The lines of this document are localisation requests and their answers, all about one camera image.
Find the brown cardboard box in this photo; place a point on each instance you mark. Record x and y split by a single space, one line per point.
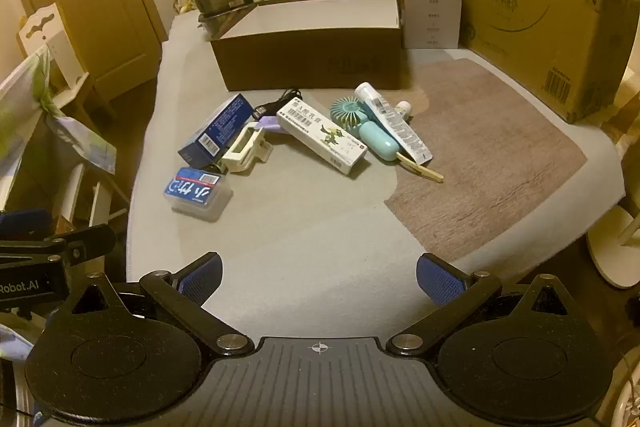
300 62

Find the white pill bottle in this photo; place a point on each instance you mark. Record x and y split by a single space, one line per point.
404 108

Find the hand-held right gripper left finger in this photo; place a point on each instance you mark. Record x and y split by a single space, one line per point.
202 278

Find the light printed cloth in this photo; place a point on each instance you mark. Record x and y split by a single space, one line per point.
30 117

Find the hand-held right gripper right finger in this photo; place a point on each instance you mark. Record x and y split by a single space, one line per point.
440 280

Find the clear plastic box blue label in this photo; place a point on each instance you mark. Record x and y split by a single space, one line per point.
195 193

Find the white fan base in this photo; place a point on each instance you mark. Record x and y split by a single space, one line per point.
612 252

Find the long white ointment box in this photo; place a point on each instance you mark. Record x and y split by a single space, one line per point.
320 134

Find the purple cream tube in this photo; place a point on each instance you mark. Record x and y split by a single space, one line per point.
271 125

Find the cream plastic clip holder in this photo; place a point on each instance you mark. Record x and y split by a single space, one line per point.
235 160

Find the tall white carton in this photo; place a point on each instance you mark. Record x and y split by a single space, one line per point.
432 7

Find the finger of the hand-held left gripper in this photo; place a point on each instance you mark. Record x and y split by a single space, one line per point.
25 221
85 239

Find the teal handheld mini fan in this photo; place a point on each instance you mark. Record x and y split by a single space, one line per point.
375 140

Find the white toothpaste tube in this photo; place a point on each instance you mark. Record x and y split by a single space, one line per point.
395 122

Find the wooden door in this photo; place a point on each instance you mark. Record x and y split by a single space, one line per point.
100 17

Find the wooden toothbrush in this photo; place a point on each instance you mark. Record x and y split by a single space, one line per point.
425 171

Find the large tan cardboard box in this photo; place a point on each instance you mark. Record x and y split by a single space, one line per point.
540 22

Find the dark blue small box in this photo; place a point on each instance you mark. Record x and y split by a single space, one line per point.
220 127

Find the white wooden chair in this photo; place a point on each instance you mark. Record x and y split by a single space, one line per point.
60 52

